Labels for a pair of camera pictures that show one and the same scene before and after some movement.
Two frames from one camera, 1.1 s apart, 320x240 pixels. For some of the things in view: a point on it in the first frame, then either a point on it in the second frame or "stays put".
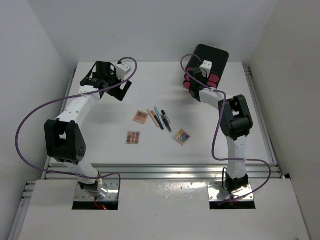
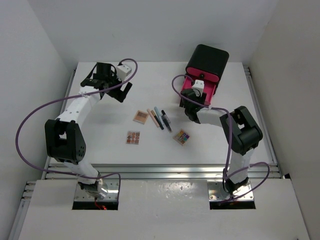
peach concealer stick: (155, 121) stays put
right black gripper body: (205, 79) to (201, 98)
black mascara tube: (166, 120) stays put
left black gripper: (119, 93) stays put
